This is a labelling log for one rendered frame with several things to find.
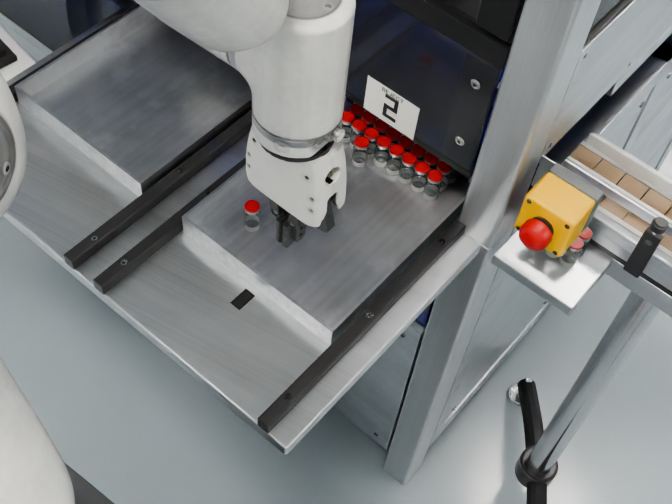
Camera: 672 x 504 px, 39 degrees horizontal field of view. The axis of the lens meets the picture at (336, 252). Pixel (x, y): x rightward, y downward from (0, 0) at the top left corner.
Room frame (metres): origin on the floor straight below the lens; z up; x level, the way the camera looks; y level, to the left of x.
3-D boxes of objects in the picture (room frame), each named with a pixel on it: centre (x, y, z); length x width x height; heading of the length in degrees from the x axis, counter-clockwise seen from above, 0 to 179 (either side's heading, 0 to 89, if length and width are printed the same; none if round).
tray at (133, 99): (0.99, 0.28, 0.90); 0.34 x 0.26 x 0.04; 146
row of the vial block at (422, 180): (0.89, -0.06, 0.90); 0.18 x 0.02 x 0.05; 56
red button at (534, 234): (0.72, -0.24, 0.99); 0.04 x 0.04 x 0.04; 56
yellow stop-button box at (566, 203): (0.75, -0.27, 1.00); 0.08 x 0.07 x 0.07; 146
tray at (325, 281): (0.80, 0.00, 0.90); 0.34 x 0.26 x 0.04; 146
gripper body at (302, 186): (0.60, 0.05, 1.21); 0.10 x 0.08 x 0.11; 56
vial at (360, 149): (0.89, -0.02, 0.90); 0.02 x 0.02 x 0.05
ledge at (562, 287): (0.78, -0.31, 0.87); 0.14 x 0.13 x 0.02; 146
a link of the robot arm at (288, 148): (0.60, 0.05, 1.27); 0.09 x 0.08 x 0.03; 56
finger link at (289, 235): (0.59, 0.04, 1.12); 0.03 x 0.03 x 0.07; 56
